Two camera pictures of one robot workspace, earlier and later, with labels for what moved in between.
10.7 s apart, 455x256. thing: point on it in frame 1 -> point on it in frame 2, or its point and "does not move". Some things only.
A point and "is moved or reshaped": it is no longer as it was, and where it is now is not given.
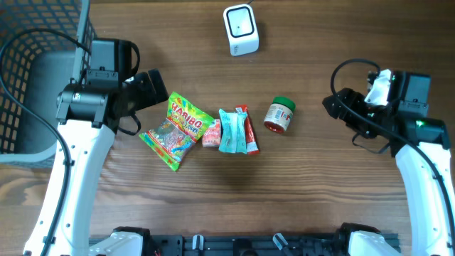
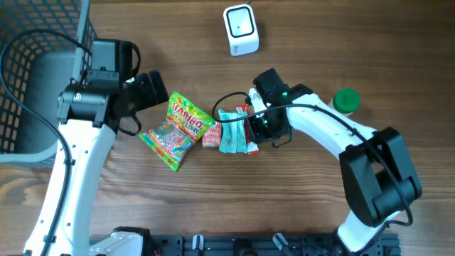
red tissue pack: [212, 134] does not move
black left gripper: [143, 91] does not move
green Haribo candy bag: [173, 140] does not move
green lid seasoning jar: [279, 114] is moved or reshaped
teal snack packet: [233, 131] does not move
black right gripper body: [344, 107] -> [261, 126]
